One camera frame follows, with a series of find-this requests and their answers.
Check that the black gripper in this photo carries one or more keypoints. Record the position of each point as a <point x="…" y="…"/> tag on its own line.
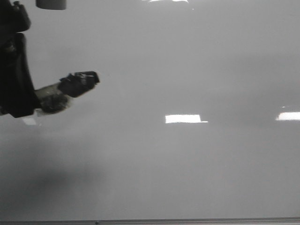
<point x="17" y="93"/>

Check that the white marker pen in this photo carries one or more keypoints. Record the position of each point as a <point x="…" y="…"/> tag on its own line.
<point x="78" y="83"/>

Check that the white whiteboard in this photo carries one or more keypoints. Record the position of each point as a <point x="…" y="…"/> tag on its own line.
<point x="196" y="114"/>

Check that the clear tape wrap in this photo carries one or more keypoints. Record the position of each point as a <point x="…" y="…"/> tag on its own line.
<point x="52" y="100"/>

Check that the grey aluminium whiteboard frame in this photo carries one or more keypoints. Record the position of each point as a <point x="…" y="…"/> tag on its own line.
<point x="207" y="221"/>

